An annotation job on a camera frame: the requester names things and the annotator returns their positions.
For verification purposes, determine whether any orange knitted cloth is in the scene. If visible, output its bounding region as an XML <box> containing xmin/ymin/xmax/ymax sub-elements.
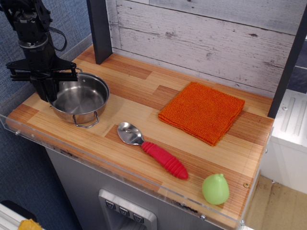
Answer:
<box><xmin>158</xmin><ymin>82</ymin><xmax>245</xmax><ymax>146</ymax></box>

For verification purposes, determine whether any grey toy fridge cabinet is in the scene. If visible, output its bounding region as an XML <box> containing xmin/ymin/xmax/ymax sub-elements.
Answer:
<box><xmin>47</xmin><ymin>149</ymin><xmax>219</xmax><ymax>230</ymax></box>

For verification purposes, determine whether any black cable loop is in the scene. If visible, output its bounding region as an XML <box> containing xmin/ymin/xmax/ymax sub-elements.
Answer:
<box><xmin>47</xmin><ymin>26</ymin><xmax>68</xmax><ymax>52</ymax></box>

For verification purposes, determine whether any silver dispenser button panel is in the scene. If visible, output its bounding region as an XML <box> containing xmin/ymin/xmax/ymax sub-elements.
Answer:
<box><xmin>98</xmin><ymin>189</ymin><xmax>158</xmax><ymax>230</ymax></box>

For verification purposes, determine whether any red handled metal spoon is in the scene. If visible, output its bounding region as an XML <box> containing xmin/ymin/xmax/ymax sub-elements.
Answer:
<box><xmin>118</xmin><ymin>122</ymin><xmax>189</xmax><ymax>180</ymax></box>

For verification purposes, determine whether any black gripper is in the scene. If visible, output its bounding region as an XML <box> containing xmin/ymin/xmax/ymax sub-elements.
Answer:
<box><xmin>6</xmin><ymin>46</ymin><xmax>77</xmax><ymax>102</ymax></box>

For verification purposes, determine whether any dark support post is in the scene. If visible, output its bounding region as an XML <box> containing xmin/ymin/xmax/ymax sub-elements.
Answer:
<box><xmin>86</xmin><ymin>0</ymin><xmax>113</xmax><ymax>64</ymax></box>
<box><xmin>267</xmin><ymin>6</ymin><xmax>307</xmax><ymax>118</ymax></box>

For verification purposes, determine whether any dark left support post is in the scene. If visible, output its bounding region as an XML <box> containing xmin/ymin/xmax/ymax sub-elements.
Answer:
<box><xmin>86</xmin><ymin>0</ymin><xmax>113</xmax><ymax>64</ymax></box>

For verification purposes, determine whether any dark right support post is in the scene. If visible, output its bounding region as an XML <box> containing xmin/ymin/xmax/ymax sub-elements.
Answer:
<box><xmin>267</xmin><ymin>6</ymin><xmax>307</xmax><ymax>118</ymax></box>

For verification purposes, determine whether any yellow object at corner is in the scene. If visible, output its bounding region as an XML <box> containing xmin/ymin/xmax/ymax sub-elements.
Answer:
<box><xmin>17</xmin><ymin>219</ymin><xmax>42</xmax><ymax>230</ymax></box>

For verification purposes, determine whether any green plastic pear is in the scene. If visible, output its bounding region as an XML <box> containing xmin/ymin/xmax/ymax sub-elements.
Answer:
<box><xmin>202</xmin><ymin>173</ymin><xmax>230</xmax><ymax>205</ymax></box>

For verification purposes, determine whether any white ridged side counter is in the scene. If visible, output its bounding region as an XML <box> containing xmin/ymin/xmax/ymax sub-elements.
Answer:
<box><xmin>260</xmin><ymin>90</ymin><xmax>307</xmax><ymax>193</ymax></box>

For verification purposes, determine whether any clear acrylic guard rail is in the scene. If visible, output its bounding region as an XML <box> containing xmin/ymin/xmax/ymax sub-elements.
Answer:
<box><xmin>0</xmin><ymin>29</ymin><xmax>273</xmax><ymax>230</ymax></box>

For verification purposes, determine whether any stainless steel pot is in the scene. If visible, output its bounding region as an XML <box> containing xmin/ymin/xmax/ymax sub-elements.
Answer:
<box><xmin>49</xmin><ymin>69</ymin><xmax>110</xmax><ymax>128</ymax></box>

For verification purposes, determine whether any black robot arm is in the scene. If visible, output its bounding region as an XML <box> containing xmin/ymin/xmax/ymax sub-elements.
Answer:
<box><xmin>0</xmin><ymin>0</ymin><xmax>77</xmax><ymax>102</ymax></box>

